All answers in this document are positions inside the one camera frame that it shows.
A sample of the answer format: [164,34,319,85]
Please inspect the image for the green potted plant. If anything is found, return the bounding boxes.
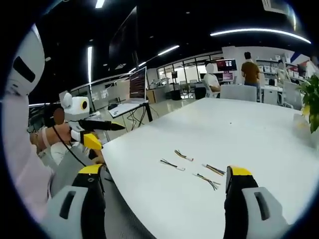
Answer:
[297,74,319,134]

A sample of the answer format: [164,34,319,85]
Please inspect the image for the long ceiling light strip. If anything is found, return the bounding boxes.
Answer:
[210,27,313,45]

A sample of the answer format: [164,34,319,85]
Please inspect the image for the white worn chest device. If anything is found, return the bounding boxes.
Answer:
[6,23,46,97]

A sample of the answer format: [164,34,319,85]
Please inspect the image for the brown cardboard box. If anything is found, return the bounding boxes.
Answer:
[146,89,158,104]

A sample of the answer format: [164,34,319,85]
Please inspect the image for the ceiling air vent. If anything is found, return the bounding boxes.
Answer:
[261,0,293,12]

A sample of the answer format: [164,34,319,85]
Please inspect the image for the white storage shelves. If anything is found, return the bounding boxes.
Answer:
[256,58,301,87]

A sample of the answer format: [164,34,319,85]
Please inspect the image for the black desk leg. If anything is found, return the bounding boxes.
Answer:
[145,103,154,122]

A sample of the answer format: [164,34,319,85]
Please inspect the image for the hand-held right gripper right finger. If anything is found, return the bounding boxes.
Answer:
[223,164,295,239]

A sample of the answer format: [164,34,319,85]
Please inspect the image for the red wall monitor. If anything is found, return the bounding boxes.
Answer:
[216,59,237,72]

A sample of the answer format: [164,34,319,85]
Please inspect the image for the person's grey clothed leg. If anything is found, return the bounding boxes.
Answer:
[49,143,99,200]

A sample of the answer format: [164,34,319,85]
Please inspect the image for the white office chair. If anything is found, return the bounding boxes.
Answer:
[282,81,304,111]

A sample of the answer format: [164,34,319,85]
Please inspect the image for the JST connector with coloured wires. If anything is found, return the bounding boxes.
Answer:
[201,163,226,177]
[192,173,222,191]
[174,149,195,161]
[159,159,186,172]

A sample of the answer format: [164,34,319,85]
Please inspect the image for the open silver laptop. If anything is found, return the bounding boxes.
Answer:
[108,66,148,118]

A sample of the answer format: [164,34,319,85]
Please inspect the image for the person's left hand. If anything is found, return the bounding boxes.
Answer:
[45,123,73,147]

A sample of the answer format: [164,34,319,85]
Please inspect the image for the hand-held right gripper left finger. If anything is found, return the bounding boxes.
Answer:
[39,163,108,239]

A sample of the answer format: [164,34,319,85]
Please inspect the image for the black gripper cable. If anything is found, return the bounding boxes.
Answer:
[52,125,87,167]

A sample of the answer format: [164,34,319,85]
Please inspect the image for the white robot body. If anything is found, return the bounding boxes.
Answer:
[3,94,54,220]

